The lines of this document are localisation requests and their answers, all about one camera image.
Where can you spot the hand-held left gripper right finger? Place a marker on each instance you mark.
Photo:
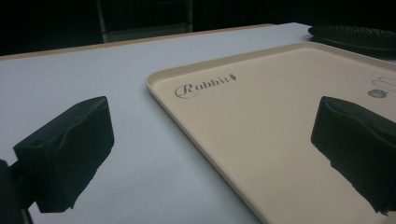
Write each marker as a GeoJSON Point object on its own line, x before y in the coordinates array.
{"type": "Point", "coordinates": [358, 143]}

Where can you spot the beige plastic tray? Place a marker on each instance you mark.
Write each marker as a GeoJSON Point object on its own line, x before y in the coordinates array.
{"type": "Point", "coordinates": [267, 130]}

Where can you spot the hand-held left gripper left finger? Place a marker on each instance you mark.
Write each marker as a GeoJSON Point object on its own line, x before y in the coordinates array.
{"type": "Point", "coordinates": [67, 152]}

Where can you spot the black textured plate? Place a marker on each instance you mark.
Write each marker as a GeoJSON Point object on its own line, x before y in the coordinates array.
{"type": "Point", "coordinates": [355, 36]}

